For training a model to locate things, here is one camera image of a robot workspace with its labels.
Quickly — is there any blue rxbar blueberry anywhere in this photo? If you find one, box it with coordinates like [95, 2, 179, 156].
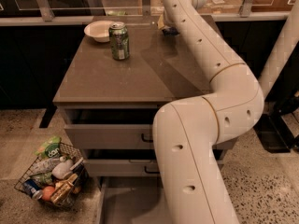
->
[162, 27, 179, 36]

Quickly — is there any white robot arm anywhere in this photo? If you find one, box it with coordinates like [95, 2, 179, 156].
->
[153, 0, 299, 224]

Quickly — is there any black robot base tray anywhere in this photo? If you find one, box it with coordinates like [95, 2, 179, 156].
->
[254, 114, 299, 153]

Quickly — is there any grey drawer cabinet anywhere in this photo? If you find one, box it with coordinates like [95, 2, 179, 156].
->
[51, 14, 255, 224]

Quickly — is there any grey top drawer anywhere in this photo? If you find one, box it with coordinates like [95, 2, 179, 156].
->
[64, 108, 244, 150]

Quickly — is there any grey drawer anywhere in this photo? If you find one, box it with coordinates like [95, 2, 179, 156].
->
[83, 148, 225, 178]
[95, 176, 172, 224]
[64, 108, 244, 150]

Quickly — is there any grey middle drawer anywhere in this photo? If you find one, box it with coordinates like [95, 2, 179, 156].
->
[83, 148, 225, 178]

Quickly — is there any grey bottom drawer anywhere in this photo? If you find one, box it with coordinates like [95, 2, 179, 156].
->
[95, 176, 172, 224]

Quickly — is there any green soda can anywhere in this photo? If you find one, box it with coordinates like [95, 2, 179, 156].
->
[108, 21, 130, 61]

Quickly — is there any white bowl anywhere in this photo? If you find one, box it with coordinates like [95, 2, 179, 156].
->
[84, 21, 112, 43]

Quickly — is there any green chip bag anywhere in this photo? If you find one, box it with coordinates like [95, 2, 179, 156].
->
[35, 136, 62, 159]

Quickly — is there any white plastic bottle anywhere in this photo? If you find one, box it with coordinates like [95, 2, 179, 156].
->
[51, 159, 73, 179]

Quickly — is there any clear water bottle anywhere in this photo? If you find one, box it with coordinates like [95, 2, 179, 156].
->
[31, 156, 66, 175]

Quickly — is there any brown snack box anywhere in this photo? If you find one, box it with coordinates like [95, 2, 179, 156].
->
[50, 174, 78, 205]

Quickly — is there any blue soda can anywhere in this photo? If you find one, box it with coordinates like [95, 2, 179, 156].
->
[22, 179, 43, 200]

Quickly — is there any metal railing frame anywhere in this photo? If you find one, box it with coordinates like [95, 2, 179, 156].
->
[0, 0, 297, 23]

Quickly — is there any wire basket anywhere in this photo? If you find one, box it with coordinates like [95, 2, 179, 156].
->
[14, 142, 88, 209]

